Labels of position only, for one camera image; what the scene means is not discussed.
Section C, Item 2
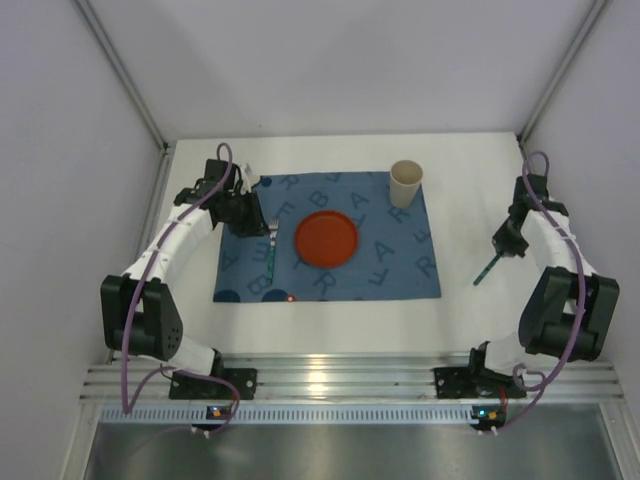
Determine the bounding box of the red round plate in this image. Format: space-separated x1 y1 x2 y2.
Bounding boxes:
294 210 359 269

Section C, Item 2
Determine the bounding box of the beige paper cup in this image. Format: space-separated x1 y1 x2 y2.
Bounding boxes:
389 160 423 209

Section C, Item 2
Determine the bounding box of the right aluminium frame post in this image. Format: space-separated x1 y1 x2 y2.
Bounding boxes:
516 0 611 149

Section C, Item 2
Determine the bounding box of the spoon with teal handle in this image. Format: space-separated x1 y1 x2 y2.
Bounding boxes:
473 253 502 286

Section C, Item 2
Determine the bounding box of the aluminium frame post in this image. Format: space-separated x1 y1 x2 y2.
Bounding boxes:
516 0 611 149
71 0 169 151

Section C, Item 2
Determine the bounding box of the fork with teal handle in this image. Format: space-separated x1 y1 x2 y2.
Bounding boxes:
267 217 279 285

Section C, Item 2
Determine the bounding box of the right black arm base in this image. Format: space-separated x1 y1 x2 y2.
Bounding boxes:
433 342 526 400

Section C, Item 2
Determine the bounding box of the aluminium mounting rail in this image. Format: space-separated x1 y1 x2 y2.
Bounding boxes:
79 349 625 404

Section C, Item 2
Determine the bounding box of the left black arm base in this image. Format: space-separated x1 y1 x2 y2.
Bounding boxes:
168 368 258 400

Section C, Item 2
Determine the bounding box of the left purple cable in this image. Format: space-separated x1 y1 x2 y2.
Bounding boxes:
120 142 242 431

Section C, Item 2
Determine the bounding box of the perforated cable duct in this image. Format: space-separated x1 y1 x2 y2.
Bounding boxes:
100 404 479 425

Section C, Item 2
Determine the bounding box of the left aluminium frame post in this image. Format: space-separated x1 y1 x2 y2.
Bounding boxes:
71 0 169 151

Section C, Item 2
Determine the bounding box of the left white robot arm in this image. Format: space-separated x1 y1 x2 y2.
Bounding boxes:
100 159 269 375

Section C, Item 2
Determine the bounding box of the blue letter-print placemat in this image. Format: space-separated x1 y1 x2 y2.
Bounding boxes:
213 172 441 303

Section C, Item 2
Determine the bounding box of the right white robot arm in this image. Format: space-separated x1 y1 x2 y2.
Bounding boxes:
469 174 620 383

